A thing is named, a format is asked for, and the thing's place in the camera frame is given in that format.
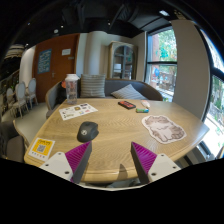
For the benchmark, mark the black-framed window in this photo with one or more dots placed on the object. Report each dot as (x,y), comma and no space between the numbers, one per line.
(161,63)

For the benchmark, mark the grey curved sofa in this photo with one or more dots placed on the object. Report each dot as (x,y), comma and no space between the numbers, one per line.
(113,86)

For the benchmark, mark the glass-door wooden cabinet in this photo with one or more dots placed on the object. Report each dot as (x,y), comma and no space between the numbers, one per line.
(122,61)

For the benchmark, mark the small pink white tube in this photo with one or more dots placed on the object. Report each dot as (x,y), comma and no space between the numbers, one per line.
(145,103)

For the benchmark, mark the small green pack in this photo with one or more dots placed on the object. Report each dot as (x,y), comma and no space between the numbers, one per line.
(142,110)

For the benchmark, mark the flat striped cushion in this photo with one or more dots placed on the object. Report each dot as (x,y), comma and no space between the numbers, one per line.
(128,93)

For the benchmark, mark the orange wooden door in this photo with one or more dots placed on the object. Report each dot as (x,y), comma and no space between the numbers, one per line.
(58,70)

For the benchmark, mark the square striped cushion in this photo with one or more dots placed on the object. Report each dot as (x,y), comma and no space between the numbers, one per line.
(92,86)

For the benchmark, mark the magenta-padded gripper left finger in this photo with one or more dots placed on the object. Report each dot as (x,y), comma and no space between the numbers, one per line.
(56,163)

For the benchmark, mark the black bag with orange top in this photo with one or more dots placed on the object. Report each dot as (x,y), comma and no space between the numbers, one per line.
(62,91)

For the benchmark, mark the clear bottle with white lid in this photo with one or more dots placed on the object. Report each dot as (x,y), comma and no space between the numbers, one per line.
(71,90)

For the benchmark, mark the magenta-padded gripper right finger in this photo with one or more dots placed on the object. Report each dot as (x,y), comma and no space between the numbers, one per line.
(163,165)

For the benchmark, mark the blue poster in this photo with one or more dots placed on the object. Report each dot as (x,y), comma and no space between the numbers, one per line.
(44,61)

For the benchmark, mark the grey wood-framed chair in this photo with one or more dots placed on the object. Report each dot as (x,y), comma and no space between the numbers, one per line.
(10,141)

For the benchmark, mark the large curved window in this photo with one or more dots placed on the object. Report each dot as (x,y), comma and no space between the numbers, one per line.
(216,110)

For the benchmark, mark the white sticker sheet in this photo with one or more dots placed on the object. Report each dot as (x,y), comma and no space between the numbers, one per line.
(77,111)

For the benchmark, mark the black computer mouse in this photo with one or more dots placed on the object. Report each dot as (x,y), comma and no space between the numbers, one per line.
(87,131)

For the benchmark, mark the small white sign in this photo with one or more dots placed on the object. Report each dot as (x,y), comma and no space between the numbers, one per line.
(66,52)

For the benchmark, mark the cat-shaped mouse pad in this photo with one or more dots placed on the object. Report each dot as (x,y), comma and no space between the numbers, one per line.
(163,129)

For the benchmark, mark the group of white chairs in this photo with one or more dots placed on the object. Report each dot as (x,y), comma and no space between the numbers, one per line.
(20,95)

